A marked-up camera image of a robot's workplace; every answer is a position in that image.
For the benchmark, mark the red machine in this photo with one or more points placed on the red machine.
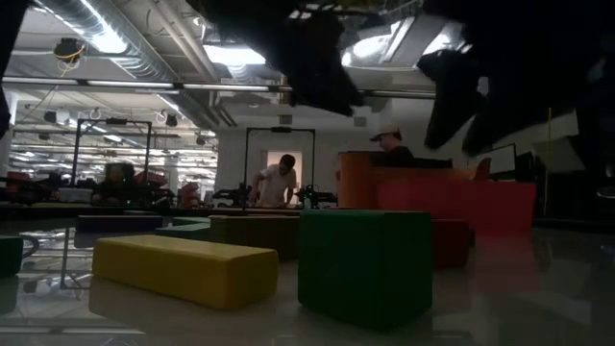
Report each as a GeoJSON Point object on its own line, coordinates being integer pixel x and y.
{"type": "Point", "coordinates": [189, 194]}

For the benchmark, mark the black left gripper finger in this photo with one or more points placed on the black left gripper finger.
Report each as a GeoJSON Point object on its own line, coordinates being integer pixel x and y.
{"type": "Point", "coordinates": [327, 86]}

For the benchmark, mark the long yellow block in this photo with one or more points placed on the long yellow block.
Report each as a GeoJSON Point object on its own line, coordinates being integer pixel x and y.
{"type": "Point", "coordinates": [182, 271]}

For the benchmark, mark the green cube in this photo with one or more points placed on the green cube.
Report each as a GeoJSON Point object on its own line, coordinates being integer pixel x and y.
{"type": "Point", "coordinates": [365, 269]}

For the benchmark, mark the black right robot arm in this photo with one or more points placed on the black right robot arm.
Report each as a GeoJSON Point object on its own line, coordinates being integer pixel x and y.
{"type": "Point", "coordinates": [598, 158]}

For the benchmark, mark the large red block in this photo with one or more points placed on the large red block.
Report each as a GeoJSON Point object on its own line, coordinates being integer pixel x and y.
{"type": "Point", "coordinates": [451, 242]}

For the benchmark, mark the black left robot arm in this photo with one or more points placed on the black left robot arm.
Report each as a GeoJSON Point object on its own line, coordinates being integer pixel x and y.
{"type": "Point", "coordinates": [7, 48]}

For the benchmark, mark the orange plastic bin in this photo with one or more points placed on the orange plastic bin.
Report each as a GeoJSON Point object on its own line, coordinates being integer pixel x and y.
{"type": "Point", "coordinates": [355, 182]}

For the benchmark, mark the wall vent grille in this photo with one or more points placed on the wall vent grille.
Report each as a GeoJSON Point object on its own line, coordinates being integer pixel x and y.
{"type": "Point", "coordinates": [286, 120]}
{"type": "Point", "coordinates": [360, 121]}

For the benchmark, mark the black monitor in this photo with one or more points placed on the black monitor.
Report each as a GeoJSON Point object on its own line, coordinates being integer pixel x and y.
{"type": "Point", "coordinates": [432, 163]}

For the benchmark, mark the black table frame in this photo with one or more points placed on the black table frame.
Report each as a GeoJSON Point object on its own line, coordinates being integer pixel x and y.
{"type": "Point", "coordinates": [48, 210]}

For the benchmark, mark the long ceiling light bar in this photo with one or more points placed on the long ceiling light bar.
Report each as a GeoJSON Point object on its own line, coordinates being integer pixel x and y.
{"type": "Point", "coordinates": [130, 84]}

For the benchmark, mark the silver round air duct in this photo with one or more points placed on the silver round air duct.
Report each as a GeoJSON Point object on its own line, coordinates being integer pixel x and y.
{"type": "Point", "coordinates": [139, 62]}

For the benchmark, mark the wide yellow block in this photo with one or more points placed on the wide yellow block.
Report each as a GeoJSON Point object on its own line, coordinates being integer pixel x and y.
{"type": "Point", "coordinates": [254, 235]}

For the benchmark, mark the black ceiling spotlight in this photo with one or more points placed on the black ceiling spotlight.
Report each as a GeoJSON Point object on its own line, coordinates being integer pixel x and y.
{"type": "Point", "coordinates": [201, 140]}
{"type": "Point", "coordinates": [171, 120]}

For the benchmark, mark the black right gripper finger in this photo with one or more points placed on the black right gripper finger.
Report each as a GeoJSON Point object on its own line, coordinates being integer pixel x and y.
{"type": "Point", "coordinates": [454, 96]}
{"type": "Point", "coordinates": [497, 120]}

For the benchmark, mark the person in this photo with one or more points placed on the person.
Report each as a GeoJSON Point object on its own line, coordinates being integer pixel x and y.
{"type": "Point", "coordinates": [391, 144]}
{"type": "Point", "coordinates": [115, 185]}
{"type": "Point", "coordinates": [276, 185]}

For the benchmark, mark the pink plastic bin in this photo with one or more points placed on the pink plastic bin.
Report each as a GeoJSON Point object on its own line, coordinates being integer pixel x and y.
{"type": "Point", "coordinates": [480, 206]}

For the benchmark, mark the long purple block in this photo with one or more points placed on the long purple block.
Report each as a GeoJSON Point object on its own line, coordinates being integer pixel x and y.
{"type": "Point", "coordinates": [117, 224]}

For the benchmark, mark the white door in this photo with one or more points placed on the white door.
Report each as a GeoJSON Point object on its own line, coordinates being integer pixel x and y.
{"type": "Point", "coordinates": [271, 158]}

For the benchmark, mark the white screen panel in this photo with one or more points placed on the white screen panel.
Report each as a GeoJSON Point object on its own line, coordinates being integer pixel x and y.
{"type": "Point", "coordinates": [502, 161]}

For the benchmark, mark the long green block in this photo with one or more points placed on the long green block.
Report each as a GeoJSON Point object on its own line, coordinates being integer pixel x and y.
{"type": "Point", "coordinates": [185, 233]}

